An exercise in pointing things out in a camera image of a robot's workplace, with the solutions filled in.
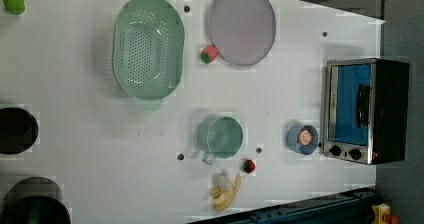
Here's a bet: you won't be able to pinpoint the black toaster oven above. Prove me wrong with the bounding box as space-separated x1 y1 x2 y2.
322 58 410 165

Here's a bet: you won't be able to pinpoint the green plastic cup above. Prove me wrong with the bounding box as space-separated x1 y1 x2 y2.
197 115 243 166

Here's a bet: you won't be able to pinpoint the red toy strawberry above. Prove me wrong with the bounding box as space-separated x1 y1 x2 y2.
200 45 219 64

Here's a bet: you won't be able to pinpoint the small red toy fruit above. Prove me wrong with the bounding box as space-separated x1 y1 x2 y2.
242 159 256 174

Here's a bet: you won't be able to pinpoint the green plastic colander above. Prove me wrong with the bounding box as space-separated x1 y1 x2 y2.
112 0 185 111

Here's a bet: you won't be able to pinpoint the lilac round plate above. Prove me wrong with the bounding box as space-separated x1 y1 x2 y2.
208 0 276 65

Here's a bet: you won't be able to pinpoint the peeled toy banana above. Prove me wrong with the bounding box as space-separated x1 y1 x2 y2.
210 174 241 212

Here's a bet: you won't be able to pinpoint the orange slice toy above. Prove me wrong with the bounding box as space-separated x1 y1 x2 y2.
297 129 313 146

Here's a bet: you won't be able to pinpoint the blue bowl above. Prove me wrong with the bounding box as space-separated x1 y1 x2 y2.
287 123 319 155

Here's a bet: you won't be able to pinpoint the black round base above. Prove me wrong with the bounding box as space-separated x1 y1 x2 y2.
1 177 72 224

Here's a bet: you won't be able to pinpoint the yellow red emergency button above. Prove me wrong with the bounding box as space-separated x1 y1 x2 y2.
372 204 399 224

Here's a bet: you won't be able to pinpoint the green toy fruit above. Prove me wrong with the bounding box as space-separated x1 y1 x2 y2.
3 0 26 15

